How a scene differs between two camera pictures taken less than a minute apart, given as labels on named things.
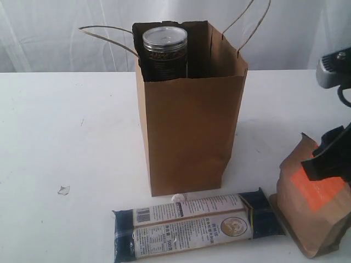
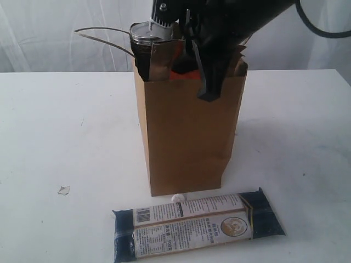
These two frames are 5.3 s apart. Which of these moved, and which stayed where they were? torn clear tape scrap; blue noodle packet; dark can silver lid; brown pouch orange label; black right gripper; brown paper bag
Moved: dark can silver lid; black right gripper; brown pouch orange label
Stayed: brown paper bag; torn clear tape scrap; blue noodle packet
